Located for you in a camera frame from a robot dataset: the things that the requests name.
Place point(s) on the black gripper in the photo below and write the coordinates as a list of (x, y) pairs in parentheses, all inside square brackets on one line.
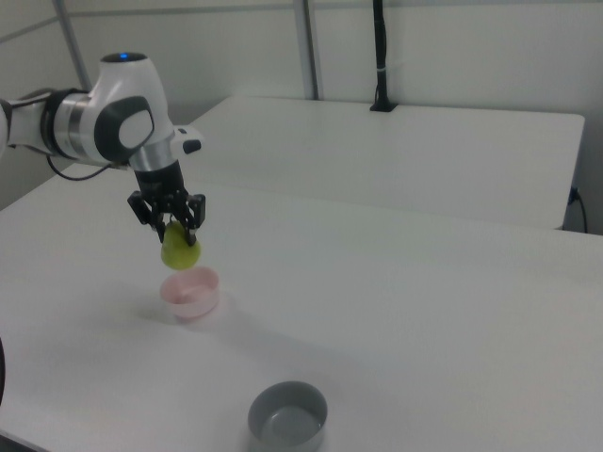
[(162, 188)]

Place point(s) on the green pear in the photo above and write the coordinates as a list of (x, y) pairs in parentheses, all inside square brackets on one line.
[(179, 256)]

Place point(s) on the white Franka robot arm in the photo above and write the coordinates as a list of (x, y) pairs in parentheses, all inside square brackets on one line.
[(127, 80)]

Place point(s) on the pink plastic bowl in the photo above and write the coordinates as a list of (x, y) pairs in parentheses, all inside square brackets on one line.
[(188, 306)]

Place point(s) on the grey plastic bowl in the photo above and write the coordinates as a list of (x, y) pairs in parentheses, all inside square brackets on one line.
[(264, 405)]

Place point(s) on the white side table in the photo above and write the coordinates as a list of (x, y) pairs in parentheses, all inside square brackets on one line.
[(377, 160)]

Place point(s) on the black pole with clamp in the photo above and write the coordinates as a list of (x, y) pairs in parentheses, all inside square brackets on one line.
[(380, 47)]

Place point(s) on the slanted white frame post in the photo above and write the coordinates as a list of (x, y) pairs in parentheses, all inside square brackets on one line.
[(70, 37)]

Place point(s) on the upright white frame post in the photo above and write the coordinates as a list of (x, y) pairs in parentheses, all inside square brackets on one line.
[(308, 47)]

